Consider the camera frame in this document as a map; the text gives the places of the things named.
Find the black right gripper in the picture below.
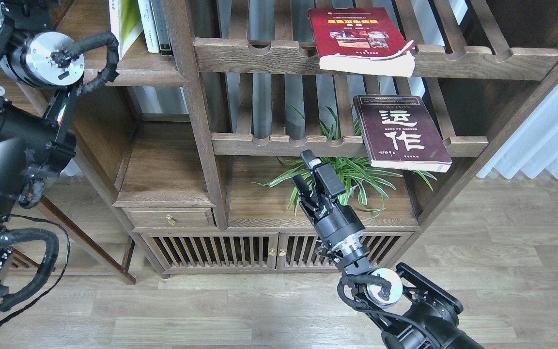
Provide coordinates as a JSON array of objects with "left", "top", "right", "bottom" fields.
[{"left": 293, "top": 150, "right": 365, "bottom": 253}]

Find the yellow green book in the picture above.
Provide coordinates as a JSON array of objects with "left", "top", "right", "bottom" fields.
[{"left": 109, "top": 0, "right": 142, "bottom": 59}]

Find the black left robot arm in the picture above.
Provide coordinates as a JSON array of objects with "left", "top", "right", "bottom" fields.
[{"left": 0, "top": 0, "right": 119, "bottom": 312}]

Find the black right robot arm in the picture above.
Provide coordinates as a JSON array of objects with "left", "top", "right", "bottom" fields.
[{"left": 293, "top": 150, "right": 481, "bottom": 349}]

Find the green spider plant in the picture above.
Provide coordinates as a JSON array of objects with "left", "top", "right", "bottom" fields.
[{"left": 254, "top": 106, "right": 437, "bottom": 219}]

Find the dark brown book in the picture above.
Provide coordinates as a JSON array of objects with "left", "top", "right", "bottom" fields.
[{"left": 354, "top": 95, "right": 452, "bottom": 173}]

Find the dark wooden bookshelf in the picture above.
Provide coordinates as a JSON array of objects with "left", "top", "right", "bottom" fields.
[{"left": 71, "top": 0, "right": 558, "bottom": 277}]

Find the red book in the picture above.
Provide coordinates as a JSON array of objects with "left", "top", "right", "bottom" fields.
[{"left": 308, "top": 7, "right": 416, "bottom": 77}]

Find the white upright book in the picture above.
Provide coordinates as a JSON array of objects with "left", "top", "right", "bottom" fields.
[{"left": 138, "top": 0, "right": 160, "bottom": 53}]

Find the wooden side table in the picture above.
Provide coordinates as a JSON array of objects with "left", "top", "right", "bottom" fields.
[{"left": 0, "top": 67, "right": 137, "bottom": 285}]

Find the grey black upright book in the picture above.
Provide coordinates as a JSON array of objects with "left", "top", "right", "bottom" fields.
[{"left": 150, "top": 0, "right": 173, "bottom": 56}]

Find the white curtain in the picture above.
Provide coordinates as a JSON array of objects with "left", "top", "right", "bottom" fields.
[{"left": 477, "top": 85, "right": 558, "bottom": 179}]

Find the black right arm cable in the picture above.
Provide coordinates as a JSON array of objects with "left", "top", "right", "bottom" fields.
[{"left": 336, "top": 274, "right": 444, "bottom": 349}]

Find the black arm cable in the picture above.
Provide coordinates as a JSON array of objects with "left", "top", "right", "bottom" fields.
[
  {"left": 0, "top": 213, "right": 71, "bottom": 349},
  {"left": 336, "top": 274, "right": 444, "bottom": 349}
]

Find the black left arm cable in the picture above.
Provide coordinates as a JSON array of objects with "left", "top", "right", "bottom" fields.
[{"left": 0, "top": 213, "right": 71, "bottom": 349}]

